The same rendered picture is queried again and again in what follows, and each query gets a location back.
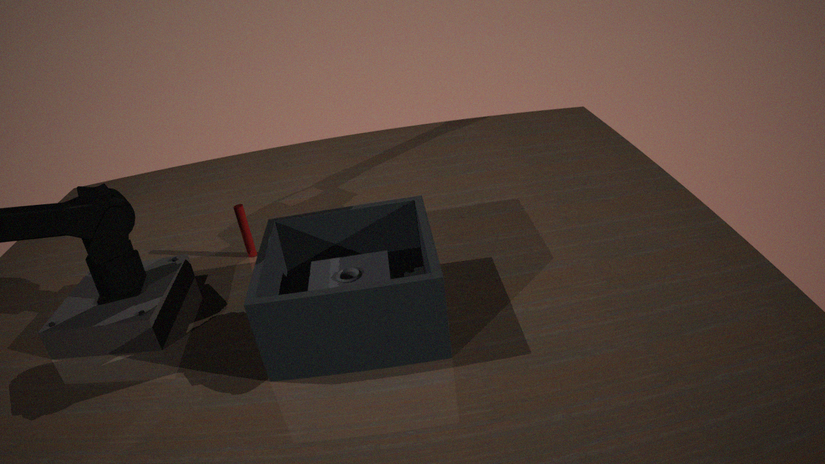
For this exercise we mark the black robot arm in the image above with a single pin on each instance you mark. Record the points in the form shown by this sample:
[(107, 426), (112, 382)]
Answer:
[(103, 218)]

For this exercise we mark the red peg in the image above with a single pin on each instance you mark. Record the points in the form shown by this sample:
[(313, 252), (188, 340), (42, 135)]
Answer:
[(244, 228)]

